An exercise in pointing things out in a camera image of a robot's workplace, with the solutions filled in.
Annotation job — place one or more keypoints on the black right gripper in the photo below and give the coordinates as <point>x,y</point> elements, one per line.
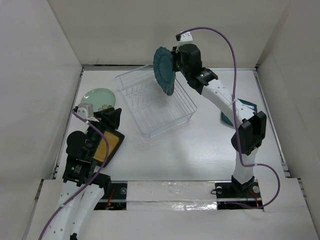
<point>175,52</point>

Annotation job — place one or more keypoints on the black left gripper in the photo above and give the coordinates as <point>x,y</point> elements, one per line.
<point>109,117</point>

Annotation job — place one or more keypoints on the teal scalloped round plate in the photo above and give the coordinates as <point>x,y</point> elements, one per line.
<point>163,68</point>

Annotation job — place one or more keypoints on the blue round floral plate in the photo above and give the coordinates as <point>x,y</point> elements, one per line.
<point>169,90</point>

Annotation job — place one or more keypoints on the teal square plate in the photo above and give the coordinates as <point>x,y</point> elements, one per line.
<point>244,110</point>

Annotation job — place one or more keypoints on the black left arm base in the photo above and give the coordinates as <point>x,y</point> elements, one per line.
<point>116,200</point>

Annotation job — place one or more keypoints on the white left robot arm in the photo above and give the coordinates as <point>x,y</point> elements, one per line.
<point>83,183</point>

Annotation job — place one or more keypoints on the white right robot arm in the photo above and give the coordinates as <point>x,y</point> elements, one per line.
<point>250,125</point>

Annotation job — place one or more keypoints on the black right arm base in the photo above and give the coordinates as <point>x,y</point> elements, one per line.
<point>233,196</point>

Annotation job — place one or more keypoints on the light green glass plate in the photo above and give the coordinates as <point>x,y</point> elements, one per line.
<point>100,98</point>

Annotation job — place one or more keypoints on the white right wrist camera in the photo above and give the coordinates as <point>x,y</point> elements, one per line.
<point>184,37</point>

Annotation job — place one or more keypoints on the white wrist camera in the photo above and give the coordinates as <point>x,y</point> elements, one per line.
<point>85,111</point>
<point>184,37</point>

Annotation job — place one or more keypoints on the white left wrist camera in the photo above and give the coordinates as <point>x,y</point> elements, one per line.
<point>85,111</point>

